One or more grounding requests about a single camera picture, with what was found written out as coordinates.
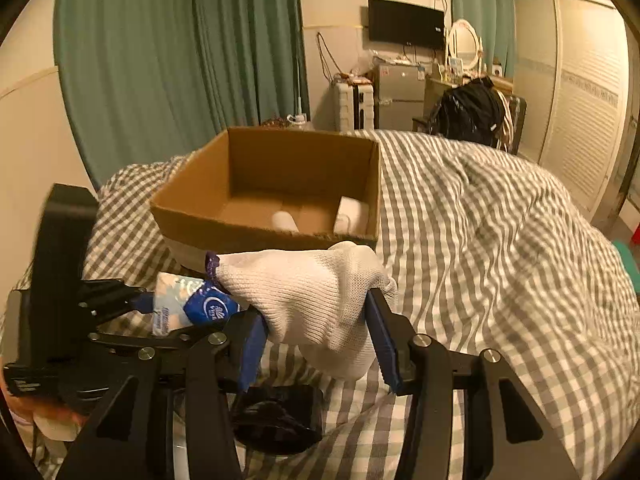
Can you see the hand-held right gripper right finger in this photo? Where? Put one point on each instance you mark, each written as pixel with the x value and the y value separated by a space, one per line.
pixel 382 340

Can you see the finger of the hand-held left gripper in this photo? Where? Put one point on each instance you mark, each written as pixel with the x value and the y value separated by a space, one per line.
pixel 142 302
pixel 165 337

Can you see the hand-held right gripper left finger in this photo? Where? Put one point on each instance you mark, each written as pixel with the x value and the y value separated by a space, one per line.
pixel 252 350

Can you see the blue white tissue pack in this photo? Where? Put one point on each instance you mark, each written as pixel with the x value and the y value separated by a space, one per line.
pixel 175 305

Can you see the white knitted glove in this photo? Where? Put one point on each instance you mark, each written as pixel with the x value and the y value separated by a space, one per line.
pixel 310 300

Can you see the brown cardboard box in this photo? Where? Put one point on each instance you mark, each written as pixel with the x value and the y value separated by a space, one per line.
pixel 225 237

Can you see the black plastic bag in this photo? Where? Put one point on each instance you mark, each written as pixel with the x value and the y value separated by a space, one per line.
pixel 280 420

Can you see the white rectangular item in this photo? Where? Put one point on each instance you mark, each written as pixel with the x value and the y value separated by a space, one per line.
pixel 350 212

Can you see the white cylindrical bottle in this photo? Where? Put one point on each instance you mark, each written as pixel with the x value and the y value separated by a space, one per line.
pixel 285 221

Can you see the grey white checked blanket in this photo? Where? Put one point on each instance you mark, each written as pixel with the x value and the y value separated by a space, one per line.
pixel 500 260

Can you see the white suitcase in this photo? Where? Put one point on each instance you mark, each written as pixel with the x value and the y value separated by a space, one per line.
pixel 352 107

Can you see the wide green curtain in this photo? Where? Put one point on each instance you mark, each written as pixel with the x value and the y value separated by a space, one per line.
pixel 175 60

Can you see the black backpack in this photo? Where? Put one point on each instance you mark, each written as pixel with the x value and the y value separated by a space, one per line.
pixel 467 110

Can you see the silver mini fridge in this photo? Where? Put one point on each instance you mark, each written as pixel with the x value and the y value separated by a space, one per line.
pixel 400 95

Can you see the teal cloth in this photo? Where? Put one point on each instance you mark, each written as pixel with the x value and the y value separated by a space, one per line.
pixel 626 265

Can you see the dark chair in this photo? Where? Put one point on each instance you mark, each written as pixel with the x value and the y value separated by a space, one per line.
pixel 517 120

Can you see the white oval mirror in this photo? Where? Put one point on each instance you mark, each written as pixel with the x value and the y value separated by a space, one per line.
pixel 462 42

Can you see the white louvred wardrobe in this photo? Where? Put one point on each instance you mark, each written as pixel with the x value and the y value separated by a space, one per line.
pixel 580 85

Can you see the narrow green curtain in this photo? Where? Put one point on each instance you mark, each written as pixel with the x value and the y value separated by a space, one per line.
pixel 480 10

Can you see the black wall television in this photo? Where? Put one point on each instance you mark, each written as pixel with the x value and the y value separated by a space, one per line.
pixel 405 22

